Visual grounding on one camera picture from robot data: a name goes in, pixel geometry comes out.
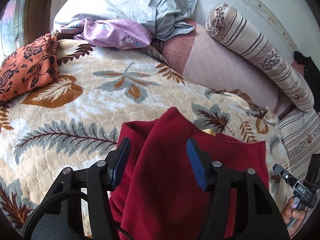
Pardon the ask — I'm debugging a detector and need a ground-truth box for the leaf-print fleece blanket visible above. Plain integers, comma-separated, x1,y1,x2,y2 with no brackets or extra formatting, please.
0,39,292,240

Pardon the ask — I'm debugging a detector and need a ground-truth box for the dark cloth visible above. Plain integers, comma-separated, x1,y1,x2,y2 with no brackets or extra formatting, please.
293,51,320,100

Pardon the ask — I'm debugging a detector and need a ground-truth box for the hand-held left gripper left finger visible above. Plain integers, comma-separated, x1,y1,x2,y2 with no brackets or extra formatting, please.
40,137,132,240

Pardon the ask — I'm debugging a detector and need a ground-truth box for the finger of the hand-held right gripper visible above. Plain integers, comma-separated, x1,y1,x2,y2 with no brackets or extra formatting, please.
273,164,297,184

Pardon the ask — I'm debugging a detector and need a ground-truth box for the orange floral cloth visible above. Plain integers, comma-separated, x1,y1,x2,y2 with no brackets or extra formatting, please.
0,33,60,102

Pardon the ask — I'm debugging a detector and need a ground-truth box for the striped floral bolster pillow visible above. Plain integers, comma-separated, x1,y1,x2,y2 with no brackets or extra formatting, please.
205,3,315,112

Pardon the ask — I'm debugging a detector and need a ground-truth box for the red sweater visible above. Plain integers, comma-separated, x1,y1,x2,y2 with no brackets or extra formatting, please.
109,107,270,240

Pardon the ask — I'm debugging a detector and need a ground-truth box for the striped floral sheet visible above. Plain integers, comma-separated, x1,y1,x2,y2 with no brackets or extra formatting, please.
277,109,320,180

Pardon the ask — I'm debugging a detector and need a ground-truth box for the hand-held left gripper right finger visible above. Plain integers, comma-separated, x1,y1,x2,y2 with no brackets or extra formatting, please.
186,138,290,240

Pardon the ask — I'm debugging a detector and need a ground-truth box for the wooden window frame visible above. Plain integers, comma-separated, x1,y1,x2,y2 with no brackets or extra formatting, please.
24,0,57,45

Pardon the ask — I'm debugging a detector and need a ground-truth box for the stained glass window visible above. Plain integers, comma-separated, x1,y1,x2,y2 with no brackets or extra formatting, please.
0,0,28,55

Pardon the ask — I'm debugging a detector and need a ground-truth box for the person's right hand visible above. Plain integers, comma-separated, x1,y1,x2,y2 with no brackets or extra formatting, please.
281,196,309,228

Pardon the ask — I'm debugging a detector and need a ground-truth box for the pale blue pillow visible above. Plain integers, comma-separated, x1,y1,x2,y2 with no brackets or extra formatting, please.
53,0,175,34

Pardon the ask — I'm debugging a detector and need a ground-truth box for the purple floral cloth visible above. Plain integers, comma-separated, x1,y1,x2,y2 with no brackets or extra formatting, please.
54,18,153,50

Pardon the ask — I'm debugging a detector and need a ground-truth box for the pink quilted bed sheet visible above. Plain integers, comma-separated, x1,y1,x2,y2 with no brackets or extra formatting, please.
160,19,304,117

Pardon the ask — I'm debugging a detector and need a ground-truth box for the black braided cable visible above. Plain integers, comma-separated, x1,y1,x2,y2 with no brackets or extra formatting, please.
23,191,88,240

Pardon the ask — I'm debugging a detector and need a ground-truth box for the grey-blue crumpled cloth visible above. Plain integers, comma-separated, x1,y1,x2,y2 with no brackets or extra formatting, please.
149,0,198,41

